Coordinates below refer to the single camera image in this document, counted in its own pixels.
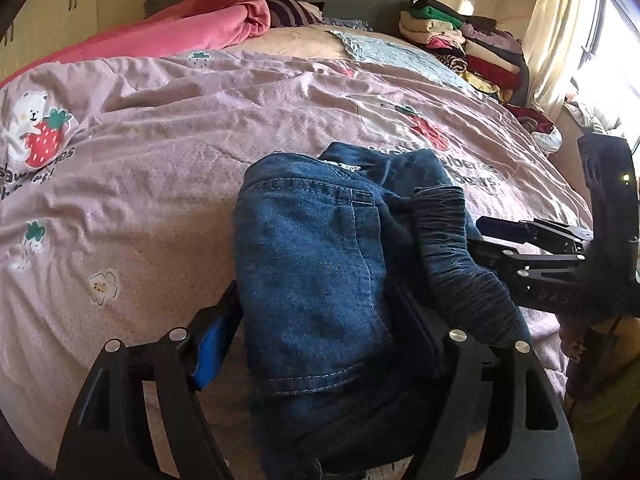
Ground striped dark garment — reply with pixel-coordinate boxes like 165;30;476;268
265;0;322;28

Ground pink strawberry bear quilt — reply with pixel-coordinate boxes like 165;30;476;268
1;26;591;467

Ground person's right hand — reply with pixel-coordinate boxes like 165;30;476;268
558;315;596;366

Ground window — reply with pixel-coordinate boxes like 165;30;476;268
574;0;639;136

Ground cream curtain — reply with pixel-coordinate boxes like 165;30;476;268
523;0;598;120

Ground cream wardrobe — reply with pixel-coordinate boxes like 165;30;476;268
1;0;98;78

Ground blue denim pants lace hem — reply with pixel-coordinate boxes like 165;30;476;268
233;142;529;479

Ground clutter on window sill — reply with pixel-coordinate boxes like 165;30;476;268
564;93;626;138

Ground pink blanket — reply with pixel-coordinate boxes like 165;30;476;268
1;0;271;84

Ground stack of folded clothes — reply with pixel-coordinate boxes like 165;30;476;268
398;0;529;106

